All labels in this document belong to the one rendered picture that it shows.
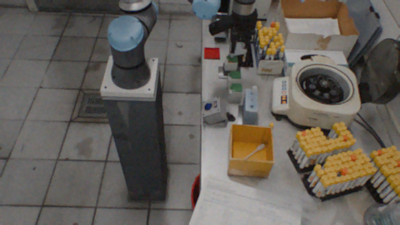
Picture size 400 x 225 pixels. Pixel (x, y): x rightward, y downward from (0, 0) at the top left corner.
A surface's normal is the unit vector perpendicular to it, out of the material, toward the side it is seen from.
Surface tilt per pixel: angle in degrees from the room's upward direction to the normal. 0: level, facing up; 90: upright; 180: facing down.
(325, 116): 90
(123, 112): 90
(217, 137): 0
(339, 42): 92
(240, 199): 0
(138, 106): 90
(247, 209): 1
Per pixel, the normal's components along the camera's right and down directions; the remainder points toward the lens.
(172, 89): 0.04, -0.63
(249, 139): -0.07, 0.77
